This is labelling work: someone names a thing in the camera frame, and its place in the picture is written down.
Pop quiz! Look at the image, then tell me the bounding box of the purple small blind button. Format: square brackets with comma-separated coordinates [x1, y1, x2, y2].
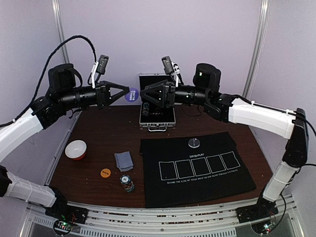
[124, 87, 139, 103]

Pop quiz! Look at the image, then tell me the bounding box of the orange big blind button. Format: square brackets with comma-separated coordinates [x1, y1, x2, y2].
[100, 168, 111, 178]

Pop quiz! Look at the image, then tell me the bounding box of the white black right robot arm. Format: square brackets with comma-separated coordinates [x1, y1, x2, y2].
[140, 63, 311, 218]

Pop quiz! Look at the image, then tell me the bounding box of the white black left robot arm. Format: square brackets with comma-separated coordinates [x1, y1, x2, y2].
[0, 55, 130, 219]

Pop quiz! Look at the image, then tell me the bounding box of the chips row in case left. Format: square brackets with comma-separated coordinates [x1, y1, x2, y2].
[142, 102, 150, 117]

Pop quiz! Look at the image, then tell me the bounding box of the aluminium poker case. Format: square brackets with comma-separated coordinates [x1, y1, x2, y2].
[139, 73, 176, 132]

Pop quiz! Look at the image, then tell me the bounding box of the white red bowl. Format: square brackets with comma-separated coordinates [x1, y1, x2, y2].
[65, 140, 87, 160]

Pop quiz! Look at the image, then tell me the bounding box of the grey playing card deck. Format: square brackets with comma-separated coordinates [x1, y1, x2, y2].
[114, 151, 134, 172]

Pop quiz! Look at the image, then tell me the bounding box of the black poker table mat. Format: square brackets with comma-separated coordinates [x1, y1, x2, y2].
[140, 132, 256, 208]

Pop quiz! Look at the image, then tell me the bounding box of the stack of poker chips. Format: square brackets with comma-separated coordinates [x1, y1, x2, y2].
[120, 175, 135, 193]

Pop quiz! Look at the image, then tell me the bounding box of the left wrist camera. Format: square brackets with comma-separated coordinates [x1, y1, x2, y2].
[90, 54, 109, 88]

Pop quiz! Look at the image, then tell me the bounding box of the left aluminium frame post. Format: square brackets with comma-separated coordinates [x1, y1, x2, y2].
[51, 0, 70, 63]

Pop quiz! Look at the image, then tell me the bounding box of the aluminium frame post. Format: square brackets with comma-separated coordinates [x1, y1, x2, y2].
[51, 0, 70, 63]
[242, 0, 271, 99]

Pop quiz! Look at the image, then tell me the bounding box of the aluminium frame rail front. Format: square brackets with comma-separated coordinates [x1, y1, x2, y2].
[26, 195, 297, 237]

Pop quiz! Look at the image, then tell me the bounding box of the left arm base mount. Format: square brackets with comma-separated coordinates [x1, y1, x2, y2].
[44, 205, 88, 236]

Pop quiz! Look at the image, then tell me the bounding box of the right aluminium frame post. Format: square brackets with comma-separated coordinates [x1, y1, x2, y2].
[242, 0, 271, 99]

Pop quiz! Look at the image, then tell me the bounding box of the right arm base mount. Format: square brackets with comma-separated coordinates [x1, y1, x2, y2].
[236, 204, 279, 235]

